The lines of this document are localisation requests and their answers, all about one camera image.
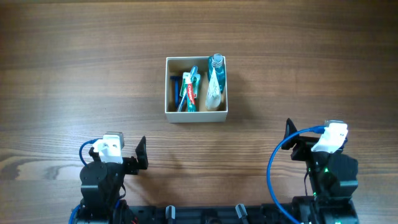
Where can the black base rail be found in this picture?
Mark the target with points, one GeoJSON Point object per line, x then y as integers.
{"type": "Point", "coordinates": [265, 213]}

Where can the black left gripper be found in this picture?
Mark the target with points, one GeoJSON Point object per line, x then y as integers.
{"type": "Point", "coordinates": [133, 167]}

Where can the blue Listerine mouthwash bottle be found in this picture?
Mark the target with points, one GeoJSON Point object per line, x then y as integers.
{"type": "Point", "coordinates": [216, 62]}

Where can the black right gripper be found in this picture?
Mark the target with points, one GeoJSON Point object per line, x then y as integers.
{"type": "Point", "coordinates": [303, 145]}

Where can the white open cardboard box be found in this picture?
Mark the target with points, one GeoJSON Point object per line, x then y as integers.
{"type": "Point", "coordinates": [176, 66]}

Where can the blue disposable razor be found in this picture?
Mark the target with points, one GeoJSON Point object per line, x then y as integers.
{"type": "Point", "coordinates": [176, 80]}

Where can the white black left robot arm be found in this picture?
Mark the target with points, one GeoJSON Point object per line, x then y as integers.
{"type": "Point", "coordinates": [102, 178]}

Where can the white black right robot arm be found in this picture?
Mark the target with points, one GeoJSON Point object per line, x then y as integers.
{"type": "Point", "coordinates": [332, 174]}

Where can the blue white toothbrush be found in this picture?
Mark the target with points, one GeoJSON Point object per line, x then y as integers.
{"type": "Point", "coordinates": [183, 102]}

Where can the white lotion tube with leaves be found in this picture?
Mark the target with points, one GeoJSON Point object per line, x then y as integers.
{"type": "Point", "coordinates": [213, 96]}

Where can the Colgate toothpaste tube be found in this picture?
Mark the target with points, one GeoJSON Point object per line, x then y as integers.
{"type": "Point", "coordinates": [191, 106]}

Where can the green Dettol soap bar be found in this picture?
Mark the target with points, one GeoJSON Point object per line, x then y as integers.
{"type": "Point", "coordinates": [195, 82]}

